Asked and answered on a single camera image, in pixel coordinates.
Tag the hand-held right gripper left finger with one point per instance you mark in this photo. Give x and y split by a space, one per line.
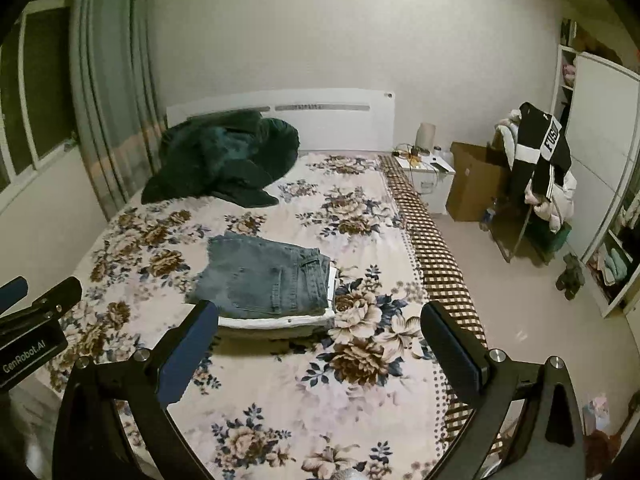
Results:
187 347

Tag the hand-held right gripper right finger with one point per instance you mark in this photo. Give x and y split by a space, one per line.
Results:
452 347

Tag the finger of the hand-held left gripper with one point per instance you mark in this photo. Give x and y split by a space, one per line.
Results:
12 291
57 294

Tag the blue denim pants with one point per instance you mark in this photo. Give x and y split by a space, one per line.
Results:
265 282

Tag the checkered brown bed sheet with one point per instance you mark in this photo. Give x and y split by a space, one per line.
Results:
440 280

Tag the floral bed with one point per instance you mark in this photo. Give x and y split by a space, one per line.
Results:
260 320

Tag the white folded garment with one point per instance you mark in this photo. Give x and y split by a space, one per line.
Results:
280 321

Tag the plastic bottle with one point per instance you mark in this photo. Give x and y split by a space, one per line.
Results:
487 217

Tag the dark plush toy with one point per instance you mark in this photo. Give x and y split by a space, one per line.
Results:
570 275

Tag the brown cardboard box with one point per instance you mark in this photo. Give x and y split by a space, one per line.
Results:
472 182

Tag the white bedside table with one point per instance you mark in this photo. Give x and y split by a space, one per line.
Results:
432 180

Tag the pile of light clothes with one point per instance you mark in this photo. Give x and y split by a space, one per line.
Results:
552 202

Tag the dark green fleece blanket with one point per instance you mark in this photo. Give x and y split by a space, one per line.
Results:
225 157

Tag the window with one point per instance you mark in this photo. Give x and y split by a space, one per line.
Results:
30 90

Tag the grey window curtain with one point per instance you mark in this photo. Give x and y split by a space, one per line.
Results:
112 95

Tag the white jar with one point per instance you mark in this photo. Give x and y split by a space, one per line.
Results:
426 136

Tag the black and white jacket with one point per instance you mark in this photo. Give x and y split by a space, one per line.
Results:
542 152

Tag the white wardrobe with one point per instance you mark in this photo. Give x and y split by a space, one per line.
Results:
600 170

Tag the white bed headboard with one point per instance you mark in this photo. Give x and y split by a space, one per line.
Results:
330 120

